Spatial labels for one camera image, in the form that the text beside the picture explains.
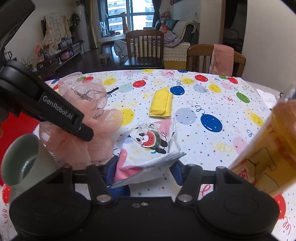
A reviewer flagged pink mesh bath pouf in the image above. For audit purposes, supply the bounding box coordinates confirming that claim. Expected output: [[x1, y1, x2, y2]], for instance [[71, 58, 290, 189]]
[[39, 72, 123, 170]]

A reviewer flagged panda print tissue pack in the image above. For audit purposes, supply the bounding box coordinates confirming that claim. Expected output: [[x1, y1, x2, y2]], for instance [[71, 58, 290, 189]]
[[111, 118, 185, 188]]

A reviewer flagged yellow cloth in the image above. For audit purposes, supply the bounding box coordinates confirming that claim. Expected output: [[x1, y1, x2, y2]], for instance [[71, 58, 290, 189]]
[[149, 87, 173, 118]]

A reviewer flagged dark tv cabinet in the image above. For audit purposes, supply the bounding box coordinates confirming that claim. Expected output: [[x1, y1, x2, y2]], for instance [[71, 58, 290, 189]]
[[32, 40, 83, 80]]

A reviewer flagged red white cardboard box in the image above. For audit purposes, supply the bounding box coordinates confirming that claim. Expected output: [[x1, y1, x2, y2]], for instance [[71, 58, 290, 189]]
[[0, 113, 39, 162]]

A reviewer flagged balloon print tablecloth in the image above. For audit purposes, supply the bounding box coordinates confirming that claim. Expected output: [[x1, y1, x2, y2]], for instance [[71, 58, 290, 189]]
[[0, 69, 296, 241]]

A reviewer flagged pale green ceramic mug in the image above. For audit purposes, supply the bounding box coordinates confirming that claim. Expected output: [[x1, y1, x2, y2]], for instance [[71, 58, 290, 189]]
[[1, 133, 57, 204]]

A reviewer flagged small wooden stool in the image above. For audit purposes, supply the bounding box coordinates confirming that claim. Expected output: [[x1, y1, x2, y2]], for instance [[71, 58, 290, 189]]
[[99, 53, 111, 64]]

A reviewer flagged orange drink bottle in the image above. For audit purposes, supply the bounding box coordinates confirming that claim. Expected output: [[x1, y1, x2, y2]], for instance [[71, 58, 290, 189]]
[[229, 84, 295, 196]]

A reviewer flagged grey bundle on floor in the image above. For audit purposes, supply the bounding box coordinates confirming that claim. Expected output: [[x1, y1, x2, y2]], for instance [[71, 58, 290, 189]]
[[114, 40, 128, 57]]

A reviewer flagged white coffee table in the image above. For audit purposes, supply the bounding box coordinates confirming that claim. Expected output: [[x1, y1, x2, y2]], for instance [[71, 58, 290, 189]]
[[98, 34, 125, 54]]

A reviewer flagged dark wooden dining chair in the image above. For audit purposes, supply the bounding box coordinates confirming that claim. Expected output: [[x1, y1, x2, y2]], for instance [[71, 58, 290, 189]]
[[122, 30, 165, 70]]

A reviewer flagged pink towel on chair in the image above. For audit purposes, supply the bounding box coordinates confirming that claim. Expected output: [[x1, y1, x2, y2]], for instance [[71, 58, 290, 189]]
[[209, 44, 234, 76]]

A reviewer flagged wooden chair with towel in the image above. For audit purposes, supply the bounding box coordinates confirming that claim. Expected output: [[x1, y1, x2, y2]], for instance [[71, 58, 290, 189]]
[[186, 44, 246, 77]]

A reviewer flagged green sofa with covers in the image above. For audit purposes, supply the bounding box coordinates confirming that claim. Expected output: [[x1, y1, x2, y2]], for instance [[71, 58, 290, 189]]
[[153, 19, 199, 70]]

